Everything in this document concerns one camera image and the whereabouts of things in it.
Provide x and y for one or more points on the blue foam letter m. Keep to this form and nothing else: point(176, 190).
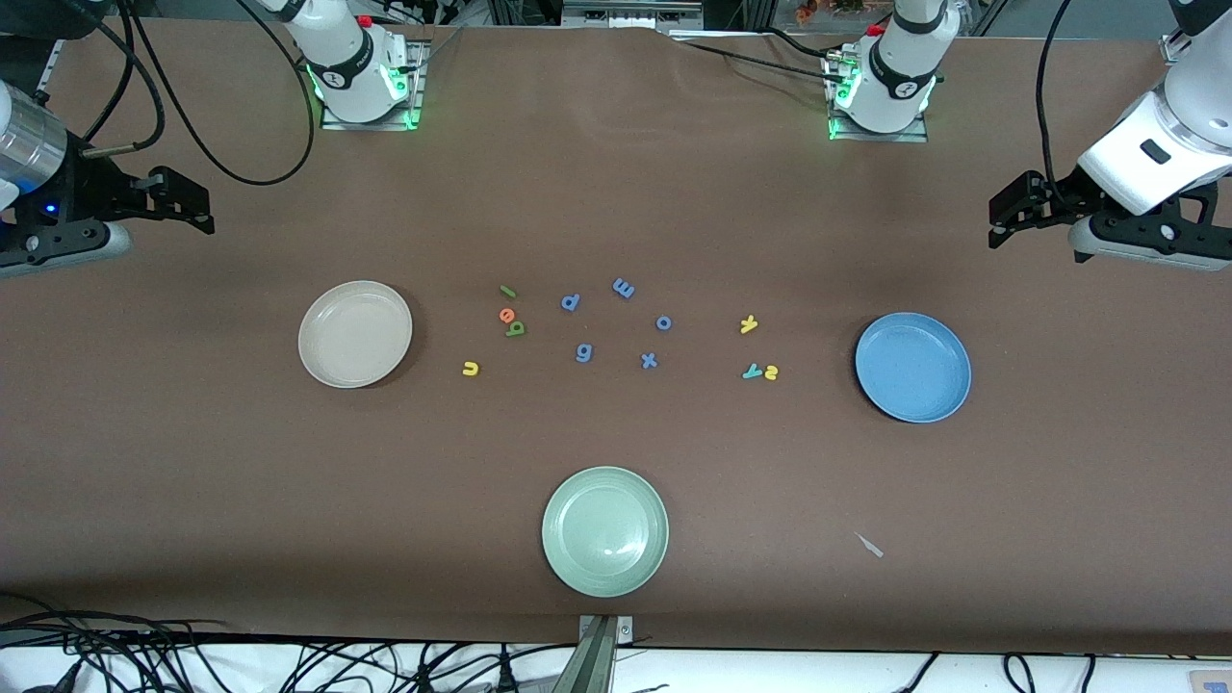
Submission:
point(624, 288)

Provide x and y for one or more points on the beige cardboard piece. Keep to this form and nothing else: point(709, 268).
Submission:
point(1211, 681)

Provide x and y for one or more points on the aluminium table edge rail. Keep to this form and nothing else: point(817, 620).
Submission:
point(48, 58)

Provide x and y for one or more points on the aluminium frame crossbar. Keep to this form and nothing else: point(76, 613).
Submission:
point(630, 14)

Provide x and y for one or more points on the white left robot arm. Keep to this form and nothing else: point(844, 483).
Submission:
point(900, 82)

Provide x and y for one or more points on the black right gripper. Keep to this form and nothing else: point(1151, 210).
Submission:
point(89, 187)

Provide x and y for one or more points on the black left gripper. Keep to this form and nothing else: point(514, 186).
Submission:
point(1057, 193)

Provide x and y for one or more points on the grey metal camera post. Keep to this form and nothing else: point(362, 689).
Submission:
point(604, 664)

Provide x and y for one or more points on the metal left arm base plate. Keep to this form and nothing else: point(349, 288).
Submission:
point(876, 138)

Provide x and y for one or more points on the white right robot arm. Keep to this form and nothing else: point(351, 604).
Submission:
point(351, 72)

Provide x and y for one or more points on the blue round plate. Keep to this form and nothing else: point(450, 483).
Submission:
point(912, 371)

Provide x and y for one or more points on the aluminium corner bracket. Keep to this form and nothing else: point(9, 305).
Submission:
point(1169, 48)

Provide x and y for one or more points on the small grey tape scrap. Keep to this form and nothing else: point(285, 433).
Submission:
point(871, 547)

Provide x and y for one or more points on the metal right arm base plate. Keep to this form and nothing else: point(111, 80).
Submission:
point(371, 126)

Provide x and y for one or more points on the pale green round plate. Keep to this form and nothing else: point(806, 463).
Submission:
point(604, 531)

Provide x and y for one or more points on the beige brown round plate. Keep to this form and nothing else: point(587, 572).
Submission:
point(354, 337)

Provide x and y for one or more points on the brown table cover sheet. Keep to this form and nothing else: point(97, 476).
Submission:
point(616, 192)

